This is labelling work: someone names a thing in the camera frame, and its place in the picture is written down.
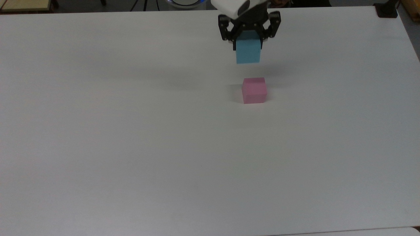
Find white rectangular table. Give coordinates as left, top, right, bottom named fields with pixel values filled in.
left=272, top=226, right=420, bottom=236

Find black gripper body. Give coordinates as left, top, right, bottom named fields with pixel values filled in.
left=230, top=7, right=270, bottom=33

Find pink cube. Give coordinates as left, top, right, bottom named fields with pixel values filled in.
left=241, top=77, right=267, bottom=105

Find black stand base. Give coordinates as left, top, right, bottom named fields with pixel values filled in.
left=374, top=0, right=399, bottom=19

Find light wooden furniture edge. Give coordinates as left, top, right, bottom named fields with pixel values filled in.
left=399, top=0, right=420, bottom=22

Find black tripod legs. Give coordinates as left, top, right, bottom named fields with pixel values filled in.
left=129, top=0, right=160, bottom=12

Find tan wooden panel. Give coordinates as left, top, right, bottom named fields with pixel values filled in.
left=0, top=0, right=55, bottom=13

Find black object behind table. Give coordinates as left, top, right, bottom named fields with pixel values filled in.
left=290, top=0, right=332, bottom=8

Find blue cube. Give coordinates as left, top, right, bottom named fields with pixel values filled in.
left=236, top=30, right=262, bottom=65

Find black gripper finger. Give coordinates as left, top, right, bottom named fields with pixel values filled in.
left=260, top=11, right=282, bottom=50
left=218, top=14, right=245, bottom=51

